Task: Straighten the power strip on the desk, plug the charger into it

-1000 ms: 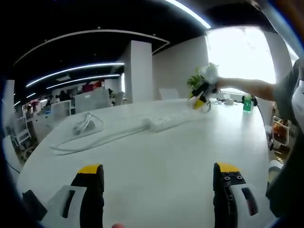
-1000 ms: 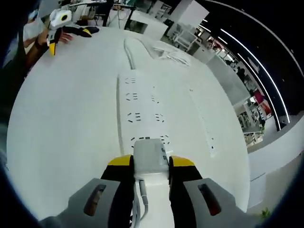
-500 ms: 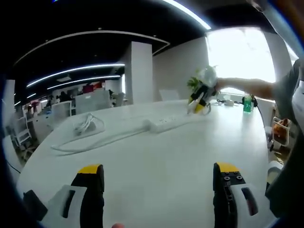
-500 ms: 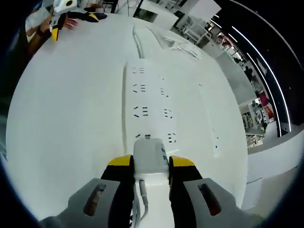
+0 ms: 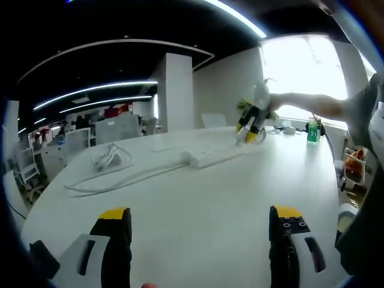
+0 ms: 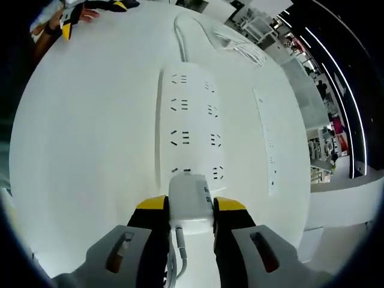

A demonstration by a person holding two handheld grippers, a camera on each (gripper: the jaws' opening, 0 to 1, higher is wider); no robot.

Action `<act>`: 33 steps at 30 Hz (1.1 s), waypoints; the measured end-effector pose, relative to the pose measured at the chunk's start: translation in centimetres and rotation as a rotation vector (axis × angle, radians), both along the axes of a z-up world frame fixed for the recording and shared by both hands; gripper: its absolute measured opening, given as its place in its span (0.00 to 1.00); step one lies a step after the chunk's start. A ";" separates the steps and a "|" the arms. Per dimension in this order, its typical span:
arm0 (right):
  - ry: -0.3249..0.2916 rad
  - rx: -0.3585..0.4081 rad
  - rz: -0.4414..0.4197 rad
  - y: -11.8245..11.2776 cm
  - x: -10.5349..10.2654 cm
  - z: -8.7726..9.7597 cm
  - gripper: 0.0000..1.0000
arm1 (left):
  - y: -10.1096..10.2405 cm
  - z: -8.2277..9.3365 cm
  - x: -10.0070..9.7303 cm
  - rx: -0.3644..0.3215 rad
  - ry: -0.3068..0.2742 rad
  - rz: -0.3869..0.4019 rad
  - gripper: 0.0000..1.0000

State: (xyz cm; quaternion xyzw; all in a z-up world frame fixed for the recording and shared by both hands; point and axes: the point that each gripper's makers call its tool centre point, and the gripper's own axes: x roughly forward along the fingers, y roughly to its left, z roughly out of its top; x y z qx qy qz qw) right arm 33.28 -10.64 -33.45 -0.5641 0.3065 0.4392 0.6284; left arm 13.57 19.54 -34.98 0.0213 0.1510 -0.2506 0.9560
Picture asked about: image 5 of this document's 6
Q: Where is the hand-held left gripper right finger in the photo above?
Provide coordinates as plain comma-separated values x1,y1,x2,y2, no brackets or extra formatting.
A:
268,205,350,288

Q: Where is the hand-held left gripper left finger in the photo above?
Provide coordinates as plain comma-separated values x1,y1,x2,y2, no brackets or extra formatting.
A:
58,206,133,288

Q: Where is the clear glass cup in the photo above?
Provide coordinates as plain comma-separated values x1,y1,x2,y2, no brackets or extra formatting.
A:
253,127,268,146

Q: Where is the white power strip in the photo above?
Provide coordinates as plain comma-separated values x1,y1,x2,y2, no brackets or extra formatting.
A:
180,143,259,169

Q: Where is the white power strip cable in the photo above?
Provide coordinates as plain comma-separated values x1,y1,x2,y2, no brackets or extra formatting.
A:
64,161,186,197

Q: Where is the small white desk item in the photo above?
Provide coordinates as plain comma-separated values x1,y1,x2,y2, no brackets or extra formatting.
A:
281,121,297,135

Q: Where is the long ceiling light strip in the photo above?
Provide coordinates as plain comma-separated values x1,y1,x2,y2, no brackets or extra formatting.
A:
203,0,268,38

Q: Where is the white desk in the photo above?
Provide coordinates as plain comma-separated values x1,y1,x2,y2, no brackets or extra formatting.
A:
19,125,340,288

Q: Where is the curved ceiling light strip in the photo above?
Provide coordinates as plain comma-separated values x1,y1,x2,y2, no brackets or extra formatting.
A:
32,80,159,111
59,95,154,114

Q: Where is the green potted plant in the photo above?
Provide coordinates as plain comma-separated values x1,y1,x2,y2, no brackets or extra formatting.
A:
236,77,280,121

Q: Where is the white chair back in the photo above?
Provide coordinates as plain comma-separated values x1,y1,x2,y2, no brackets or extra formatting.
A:
201,113,227,130

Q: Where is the green bottle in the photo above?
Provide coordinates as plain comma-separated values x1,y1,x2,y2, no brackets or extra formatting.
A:
306,118,320,147

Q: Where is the white chair armrest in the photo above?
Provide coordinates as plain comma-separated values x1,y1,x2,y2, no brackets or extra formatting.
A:
335,203,359,241

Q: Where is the white chair with orange item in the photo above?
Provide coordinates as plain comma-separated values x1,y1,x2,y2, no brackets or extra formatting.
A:
338,146,369,192

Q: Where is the person's grey shirt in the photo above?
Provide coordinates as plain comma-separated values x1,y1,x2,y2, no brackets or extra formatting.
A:
334,71,384,278

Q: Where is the white mesh office chair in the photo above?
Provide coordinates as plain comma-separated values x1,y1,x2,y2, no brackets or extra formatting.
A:
14,146,46,205

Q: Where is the small grey partition screen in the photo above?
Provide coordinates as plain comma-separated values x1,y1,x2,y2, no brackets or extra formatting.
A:
64,127,92,151

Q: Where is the large grey partition screen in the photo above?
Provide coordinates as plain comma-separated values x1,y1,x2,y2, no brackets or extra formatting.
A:
95,113,140,145

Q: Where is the white desk cable lid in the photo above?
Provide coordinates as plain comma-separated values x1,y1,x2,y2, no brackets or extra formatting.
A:
151,143,187,153

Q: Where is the white coiled cable bundle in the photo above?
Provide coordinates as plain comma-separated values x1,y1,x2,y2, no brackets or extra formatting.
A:
91,142,133,172

